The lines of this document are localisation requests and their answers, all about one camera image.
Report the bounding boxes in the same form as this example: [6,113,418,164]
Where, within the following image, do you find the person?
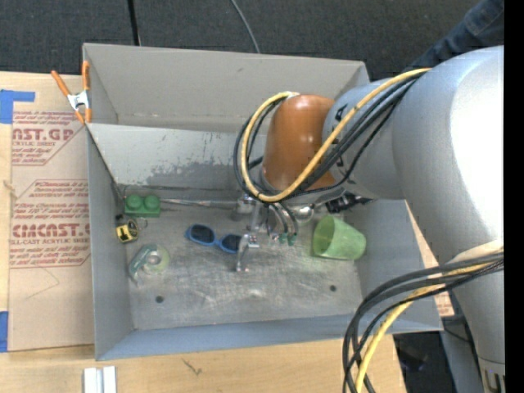
[403,0,505,73]

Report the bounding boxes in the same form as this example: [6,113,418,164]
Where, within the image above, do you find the green toy brick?
[124,194,161,219]

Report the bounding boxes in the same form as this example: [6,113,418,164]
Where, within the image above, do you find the blue sunglasses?
[184,224,244,255]

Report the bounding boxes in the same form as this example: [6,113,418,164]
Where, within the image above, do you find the brown cardboard board red print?
[0,70,456,353]

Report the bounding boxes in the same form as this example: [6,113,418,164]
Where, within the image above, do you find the grey metal bin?
[81,42,445,362]

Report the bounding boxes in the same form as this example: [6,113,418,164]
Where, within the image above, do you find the black cylinder on white bracket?
[325,192,372,215]

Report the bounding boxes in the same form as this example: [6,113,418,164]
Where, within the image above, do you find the green tape dispenser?
[128,243,171,282]

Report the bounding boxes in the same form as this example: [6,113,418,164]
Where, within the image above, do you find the green plastic cup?
[310,214,368,261]

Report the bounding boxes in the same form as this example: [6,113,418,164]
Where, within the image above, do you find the yellow and black tape measure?
[115,215,148,244]

